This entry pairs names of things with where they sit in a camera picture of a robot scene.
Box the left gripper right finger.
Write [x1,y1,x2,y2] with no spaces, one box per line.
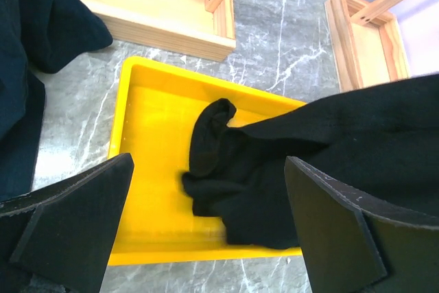
[285,157,438,292]

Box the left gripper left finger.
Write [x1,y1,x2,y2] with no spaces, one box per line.
[1,153,134,292]

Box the black tank top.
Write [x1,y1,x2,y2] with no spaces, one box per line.
[180,73,439,251]

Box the navy jersey tank top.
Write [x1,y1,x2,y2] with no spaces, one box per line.
[1,0,112,200]

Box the yellow plastic tray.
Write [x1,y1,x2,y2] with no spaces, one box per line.
[108,56,302,266]

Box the right wooden clothes rack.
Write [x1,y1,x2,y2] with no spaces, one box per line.
[324,0,410,92]

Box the wooden clothes rack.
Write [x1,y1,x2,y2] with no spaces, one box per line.
[81,0,237,61]
[324,0,410,92]

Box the left wooden clothes rack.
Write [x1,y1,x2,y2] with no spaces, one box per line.
[81,0,237,61]

